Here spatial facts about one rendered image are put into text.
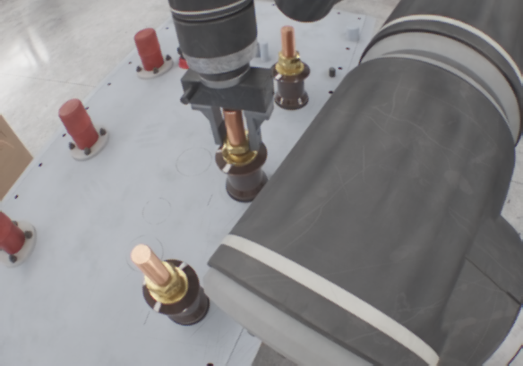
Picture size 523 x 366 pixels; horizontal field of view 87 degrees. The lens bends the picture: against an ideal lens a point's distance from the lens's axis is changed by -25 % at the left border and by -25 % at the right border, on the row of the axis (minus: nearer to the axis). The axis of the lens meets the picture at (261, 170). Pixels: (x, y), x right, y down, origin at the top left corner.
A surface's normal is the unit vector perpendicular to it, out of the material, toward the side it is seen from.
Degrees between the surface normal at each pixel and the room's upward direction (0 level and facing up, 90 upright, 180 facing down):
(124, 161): 0
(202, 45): 90
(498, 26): 24
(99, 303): 0
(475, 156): 30
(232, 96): 90
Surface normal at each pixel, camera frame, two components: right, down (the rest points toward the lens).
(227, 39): 0.32, 0.73
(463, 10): -0.22, -0.52
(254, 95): -0.30, 0.76
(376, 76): -0.54, -0.64
